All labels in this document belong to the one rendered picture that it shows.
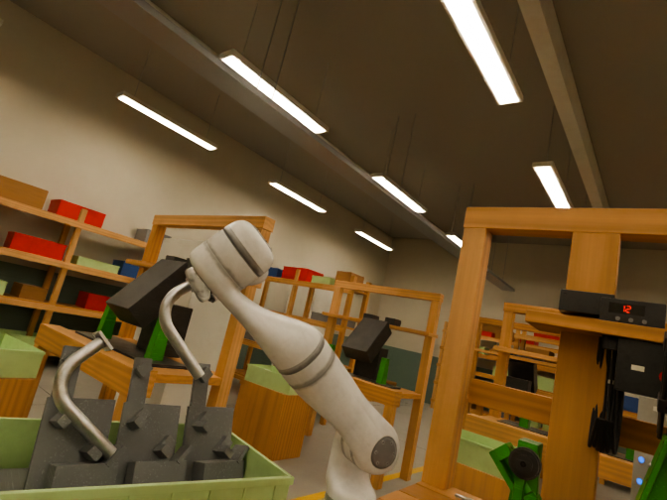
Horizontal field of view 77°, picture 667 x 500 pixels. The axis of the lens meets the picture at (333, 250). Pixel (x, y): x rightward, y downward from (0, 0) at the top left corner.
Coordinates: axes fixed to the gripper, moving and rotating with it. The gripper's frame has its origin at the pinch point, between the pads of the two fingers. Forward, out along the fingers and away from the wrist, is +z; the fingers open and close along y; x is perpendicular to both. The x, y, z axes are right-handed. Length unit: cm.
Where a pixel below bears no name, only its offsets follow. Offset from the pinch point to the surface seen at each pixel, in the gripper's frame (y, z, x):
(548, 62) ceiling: 37, 13, -428
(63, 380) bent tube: -6.3, 1.4, 37.1
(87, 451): -23.0, 0.8, 39.6
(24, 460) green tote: -21, 22, 49
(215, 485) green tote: -41, -18, 25
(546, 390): -440, 227, -569
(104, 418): -20.0, 7.2, 32.8
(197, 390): -27.7, 7.0, 10.4
